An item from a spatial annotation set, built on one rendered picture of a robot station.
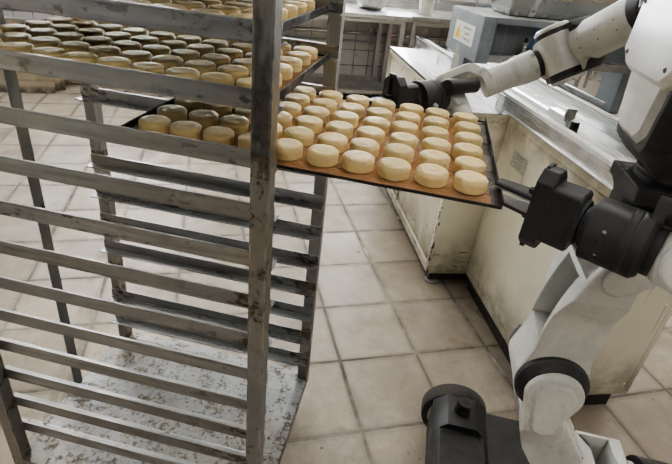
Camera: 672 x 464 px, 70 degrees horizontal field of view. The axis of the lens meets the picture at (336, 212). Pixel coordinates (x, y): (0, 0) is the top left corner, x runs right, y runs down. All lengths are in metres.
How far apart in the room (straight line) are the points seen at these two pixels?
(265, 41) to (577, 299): 0.68
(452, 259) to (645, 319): 0.81
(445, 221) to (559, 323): 1.16
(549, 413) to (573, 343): 0.15
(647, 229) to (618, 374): 1.29
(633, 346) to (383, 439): 0.86
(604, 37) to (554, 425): 0.80
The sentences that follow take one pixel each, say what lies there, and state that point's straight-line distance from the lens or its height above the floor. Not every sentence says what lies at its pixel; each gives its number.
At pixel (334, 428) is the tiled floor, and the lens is 1.69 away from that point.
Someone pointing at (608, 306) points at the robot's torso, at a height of 0.83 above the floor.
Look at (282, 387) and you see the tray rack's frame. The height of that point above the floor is 0.15.
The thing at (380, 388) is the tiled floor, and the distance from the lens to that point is 1.81.
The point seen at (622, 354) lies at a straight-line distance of 1.88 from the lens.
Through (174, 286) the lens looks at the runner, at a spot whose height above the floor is 0.78.
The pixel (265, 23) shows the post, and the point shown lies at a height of 1.25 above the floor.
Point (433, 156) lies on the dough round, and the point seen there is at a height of 1.06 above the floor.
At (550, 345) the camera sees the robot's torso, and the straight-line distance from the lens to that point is 1.07.
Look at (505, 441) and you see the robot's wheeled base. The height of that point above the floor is 0.17.
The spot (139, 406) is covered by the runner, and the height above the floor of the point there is 0.42.
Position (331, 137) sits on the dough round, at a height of 1.06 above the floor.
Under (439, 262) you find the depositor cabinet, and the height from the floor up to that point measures 0.15.
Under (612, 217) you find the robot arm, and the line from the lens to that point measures 0.70.
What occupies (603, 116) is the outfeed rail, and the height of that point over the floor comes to 0.89.
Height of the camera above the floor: 1.34
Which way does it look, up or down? 29 degrees down
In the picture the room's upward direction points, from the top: 6 degrees clockwise
